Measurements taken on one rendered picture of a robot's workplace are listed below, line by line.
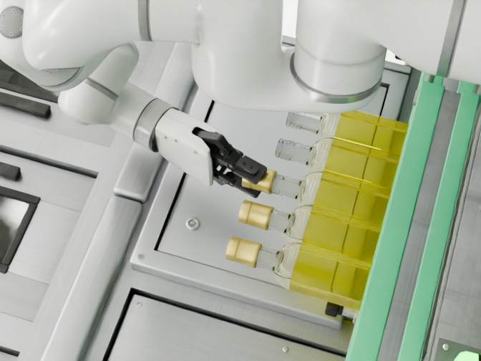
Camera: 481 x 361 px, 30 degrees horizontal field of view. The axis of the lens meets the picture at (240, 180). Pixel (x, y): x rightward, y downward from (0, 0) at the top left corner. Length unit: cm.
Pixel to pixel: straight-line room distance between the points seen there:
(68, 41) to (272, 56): 20
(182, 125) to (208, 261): 23
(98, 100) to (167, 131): 11
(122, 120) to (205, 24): 49
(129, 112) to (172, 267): 25
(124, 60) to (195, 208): 28
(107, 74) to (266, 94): 40
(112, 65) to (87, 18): 40
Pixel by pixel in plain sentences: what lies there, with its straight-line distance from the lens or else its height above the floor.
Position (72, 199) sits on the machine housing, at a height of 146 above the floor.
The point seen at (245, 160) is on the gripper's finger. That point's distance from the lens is 129.
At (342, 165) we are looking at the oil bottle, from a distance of 129.
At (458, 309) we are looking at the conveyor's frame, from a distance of 110.
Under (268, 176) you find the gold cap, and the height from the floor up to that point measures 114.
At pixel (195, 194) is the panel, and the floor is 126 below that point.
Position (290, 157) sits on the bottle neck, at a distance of 132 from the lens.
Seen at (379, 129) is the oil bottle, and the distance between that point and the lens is 134.
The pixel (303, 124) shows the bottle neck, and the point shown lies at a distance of 135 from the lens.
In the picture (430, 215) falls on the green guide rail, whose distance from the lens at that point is 116.
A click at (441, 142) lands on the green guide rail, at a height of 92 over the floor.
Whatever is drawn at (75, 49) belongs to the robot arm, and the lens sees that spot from 91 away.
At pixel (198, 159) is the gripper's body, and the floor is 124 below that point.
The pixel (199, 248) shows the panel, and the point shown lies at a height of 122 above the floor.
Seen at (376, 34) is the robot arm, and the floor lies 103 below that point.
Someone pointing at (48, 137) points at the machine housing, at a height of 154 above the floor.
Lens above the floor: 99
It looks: 8 degrees up
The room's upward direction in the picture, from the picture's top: 75 degrees counter-clockwise
